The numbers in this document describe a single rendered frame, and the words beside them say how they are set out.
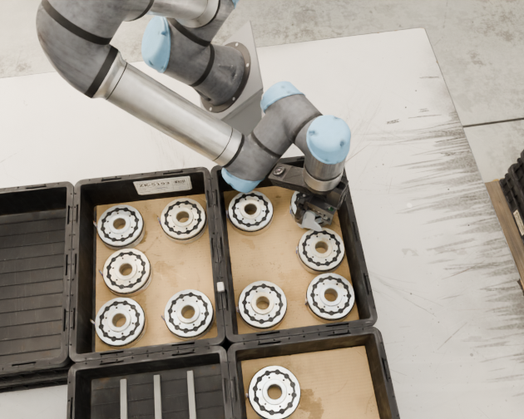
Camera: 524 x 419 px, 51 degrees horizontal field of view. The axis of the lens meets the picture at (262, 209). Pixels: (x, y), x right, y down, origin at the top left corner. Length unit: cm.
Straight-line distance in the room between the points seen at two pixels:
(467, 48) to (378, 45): 112
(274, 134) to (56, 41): 39
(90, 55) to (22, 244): 57
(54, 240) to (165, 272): 27
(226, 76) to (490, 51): 175
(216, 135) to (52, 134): 75
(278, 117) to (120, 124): 71
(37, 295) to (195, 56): 64
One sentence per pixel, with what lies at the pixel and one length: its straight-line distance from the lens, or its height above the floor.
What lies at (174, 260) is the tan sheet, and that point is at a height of 83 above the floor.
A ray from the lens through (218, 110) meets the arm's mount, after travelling 141.
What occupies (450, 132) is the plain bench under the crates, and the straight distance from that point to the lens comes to 163.
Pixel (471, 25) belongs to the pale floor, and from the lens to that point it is 297.
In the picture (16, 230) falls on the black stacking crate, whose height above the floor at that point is 83.
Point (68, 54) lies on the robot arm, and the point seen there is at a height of 133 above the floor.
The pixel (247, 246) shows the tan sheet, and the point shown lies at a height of 83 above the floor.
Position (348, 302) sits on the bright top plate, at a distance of 118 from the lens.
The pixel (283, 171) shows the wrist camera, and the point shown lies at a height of 100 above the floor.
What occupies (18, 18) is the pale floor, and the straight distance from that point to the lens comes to 307.
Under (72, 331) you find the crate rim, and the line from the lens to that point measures 114.
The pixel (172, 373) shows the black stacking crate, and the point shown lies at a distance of 118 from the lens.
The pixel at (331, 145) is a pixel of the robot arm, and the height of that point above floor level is 121.
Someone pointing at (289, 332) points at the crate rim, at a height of 93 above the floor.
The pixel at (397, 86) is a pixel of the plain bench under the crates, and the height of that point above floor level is 70.
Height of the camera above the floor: 198
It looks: 64 degrees down
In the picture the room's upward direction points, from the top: straight up
